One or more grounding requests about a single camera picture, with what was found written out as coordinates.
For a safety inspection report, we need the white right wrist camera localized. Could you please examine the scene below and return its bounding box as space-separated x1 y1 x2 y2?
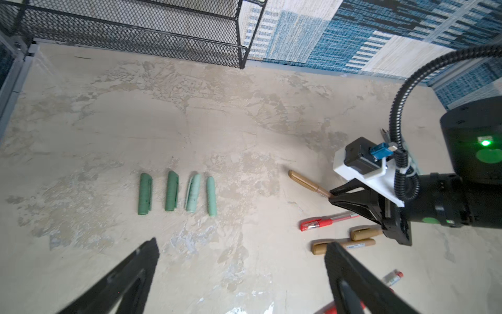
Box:
333 137 404 208

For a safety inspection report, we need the black wire mesh shelf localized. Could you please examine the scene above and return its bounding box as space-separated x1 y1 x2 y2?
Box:
1 1 266 69

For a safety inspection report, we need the dark green pen cap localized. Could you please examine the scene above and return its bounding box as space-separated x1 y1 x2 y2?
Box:
165 170 179 212
137 173 152 215

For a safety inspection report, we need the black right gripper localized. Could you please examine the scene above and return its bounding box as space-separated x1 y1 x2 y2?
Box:
329 179 413 246

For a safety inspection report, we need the brown marker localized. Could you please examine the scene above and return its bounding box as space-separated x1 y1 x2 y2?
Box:
288 170 333 198
311 238 376 255
350 226 383 241

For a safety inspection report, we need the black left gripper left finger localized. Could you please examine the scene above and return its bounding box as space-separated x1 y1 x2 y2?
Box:
60 238 159 313

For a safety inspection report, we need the light green marker cap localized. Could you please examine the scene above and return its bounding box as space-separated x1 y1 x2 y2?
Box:
185 173 201 213
206 177 217 217

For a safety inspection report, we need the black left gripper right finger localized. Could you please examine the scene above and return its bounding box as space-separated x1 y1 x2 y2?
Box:
324 243 417 313

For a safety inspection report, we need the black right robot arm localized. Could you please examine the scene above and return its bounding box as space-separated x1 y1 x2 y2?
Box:
329 44 501 246

